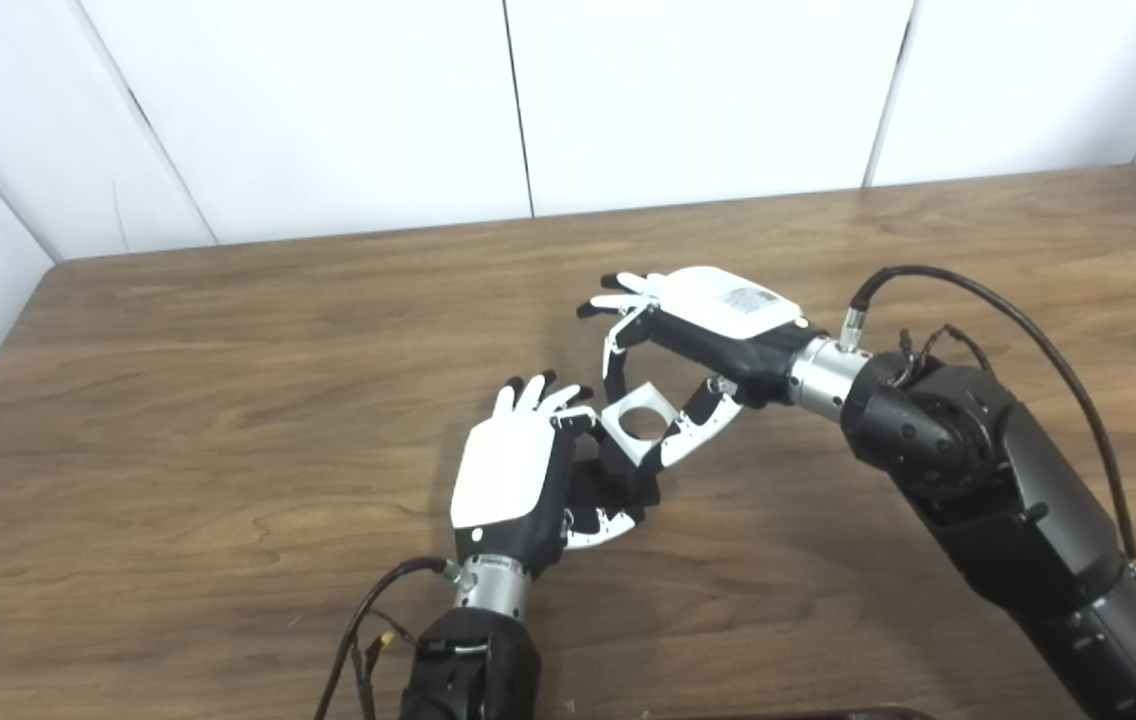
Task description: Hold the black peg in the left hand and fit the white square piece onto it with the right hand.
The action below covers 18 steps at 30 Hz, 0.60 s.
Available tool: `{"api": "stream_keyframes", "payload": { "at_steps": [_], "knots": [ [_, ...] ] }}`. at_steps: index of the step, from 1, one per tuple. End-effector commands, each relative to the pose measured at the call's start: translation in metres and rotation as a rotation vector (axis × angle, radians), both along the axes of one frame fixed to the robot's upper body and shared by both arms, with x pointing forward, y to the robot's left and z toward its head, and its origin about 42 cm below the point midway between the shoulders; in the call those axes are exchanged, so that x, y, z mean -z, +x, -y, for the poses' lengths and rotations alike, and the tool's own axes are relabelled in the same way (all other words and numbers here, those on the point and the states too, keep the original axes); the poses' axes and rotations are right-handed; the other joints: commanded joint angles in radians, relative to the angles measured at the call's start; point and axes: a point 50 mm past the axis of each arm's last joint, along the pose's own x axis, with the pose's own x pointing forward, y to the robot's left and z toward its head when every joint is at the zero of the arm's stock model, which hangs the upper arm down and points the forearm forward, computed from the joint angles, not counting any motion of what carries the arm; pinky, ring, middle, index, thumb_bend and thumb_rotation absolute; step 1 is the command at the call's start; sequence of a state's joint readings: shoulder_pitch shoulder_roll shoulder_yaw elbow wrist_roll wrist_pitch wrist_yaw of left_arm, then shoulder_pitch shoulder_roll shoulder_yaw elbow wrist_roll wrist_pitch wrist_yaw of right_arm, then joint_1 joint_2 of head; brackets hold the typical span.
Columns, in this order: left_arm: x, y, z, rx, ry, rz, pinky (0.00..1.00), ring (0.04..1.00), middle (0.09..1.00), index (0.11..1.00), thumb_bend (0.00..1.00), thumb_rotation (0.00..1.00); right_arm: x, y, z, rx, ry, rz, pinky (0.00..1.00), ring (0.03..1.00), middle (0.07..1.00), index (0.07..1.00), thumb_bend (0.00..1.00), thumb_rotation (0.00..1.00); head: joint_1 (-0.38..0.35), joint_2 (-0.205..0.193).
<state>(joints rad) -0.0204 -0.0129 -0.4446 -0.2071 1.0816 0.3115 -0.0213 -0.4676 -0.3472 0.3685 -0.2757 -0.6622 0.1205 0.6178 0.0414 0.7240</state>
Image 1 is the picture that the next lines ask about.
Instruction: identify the white square piece with hole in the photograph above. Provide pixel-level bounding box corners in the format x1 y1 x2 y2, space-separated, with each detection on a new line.
600 380 679 467

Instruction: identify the wrist thick black cable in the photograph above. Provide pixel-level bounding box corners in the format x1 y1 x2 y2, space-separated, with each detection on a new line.
838 265 1136 608
314 556 464 720

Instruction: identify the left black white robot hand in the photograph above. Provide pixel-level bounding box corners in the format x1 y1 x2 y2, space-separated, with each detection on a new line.
451 370 644 579

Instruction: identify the left wrist thick black cable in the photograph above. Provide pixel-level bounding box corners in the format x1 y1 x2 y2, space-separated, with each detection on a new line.
314 556 464 720

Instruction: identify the right wrist thick black cable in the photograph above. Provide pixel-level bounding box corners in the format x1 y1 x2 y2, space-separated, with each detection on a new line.
838 265 1136 608

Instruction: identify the black peg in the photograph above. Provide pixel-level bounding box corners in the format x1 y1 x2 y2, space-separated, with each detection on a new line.
568 452 662 531

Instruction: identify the left thin wire yellow plug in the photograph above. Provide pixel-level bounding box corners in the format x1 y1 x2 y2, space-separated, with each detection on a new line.
353 610 419 720

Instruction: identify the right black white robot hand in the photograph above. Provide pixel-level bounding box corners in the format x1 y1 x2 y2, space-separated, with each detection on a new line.
576 266 814 469

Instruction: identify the right thin black wire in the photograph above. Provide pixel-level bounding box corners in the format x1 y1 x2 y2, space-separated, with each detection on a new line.
893 323 994 386

